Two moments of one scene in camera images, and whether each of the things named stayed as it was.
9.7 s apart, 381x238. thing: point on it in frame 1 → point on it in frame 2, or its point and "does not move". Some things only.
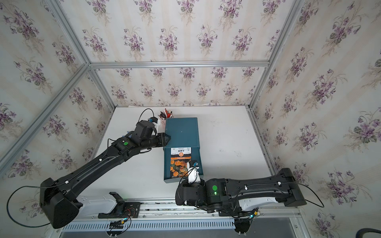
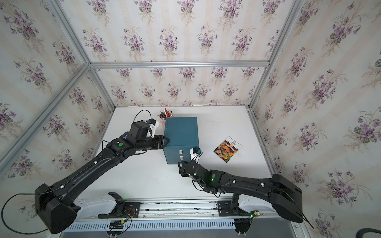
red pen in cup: [168, 114] does not move
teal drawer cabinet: [184, 132] does not move
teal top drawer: [196, 159] → [178, 150]
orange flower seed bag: [179, 158] → [227, 148]
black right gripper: [183, 185] → [182, 170]
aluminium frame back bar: [179, 63] does not move
